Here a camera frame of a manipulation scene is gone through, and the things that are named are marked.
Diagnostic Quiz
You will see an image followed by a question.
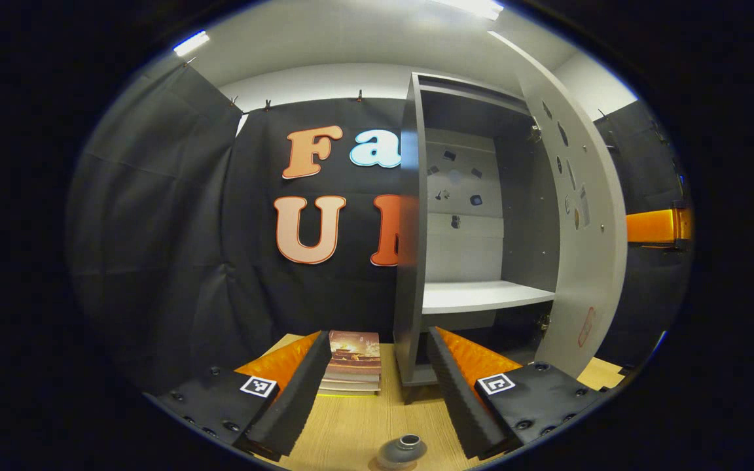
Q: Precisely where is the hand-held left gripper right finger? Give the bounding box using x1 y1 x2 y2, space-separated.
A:
426 326 613 461

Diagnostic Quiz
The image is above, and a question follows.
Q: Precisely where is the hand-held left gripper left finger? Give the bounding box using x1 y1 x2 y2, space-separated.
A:
145 330 333 462

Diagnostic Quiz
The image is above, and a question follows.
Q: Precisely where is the white cabinet door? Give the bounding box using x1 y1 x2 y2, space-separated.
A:
488 29 629 379

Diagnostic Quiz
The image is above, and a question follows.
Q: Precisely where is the silver bottle with colourful label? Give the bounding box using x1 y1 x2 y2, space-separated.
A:
377 433 428 470

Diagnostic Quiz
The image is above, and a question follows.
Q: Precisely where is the grey cabinet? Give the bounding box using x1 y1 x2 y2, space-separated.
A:
393 72 564 387

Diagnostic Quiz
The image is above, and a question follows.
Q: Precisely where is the white cabinet shelf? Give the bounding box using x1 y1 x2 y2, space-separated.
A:
422 281 556 315

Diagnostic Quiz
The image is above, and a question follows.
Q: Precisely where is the white-edged book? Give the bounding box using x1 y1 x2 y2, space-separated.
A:
318 374 382 397

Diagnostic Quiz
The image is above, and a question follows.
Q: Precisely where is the brown cover book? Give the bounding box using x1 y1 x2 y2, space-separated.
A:
327 330 383 381

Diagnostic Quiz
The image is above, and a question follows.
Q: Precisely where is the black backdrop cloth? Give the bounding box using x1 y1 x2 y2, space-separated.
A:
66 59 695 393

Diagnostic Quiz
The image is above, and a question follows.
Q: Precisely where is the ceiling light panel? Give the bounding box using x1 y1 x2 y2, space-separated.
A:
173 30 211 58

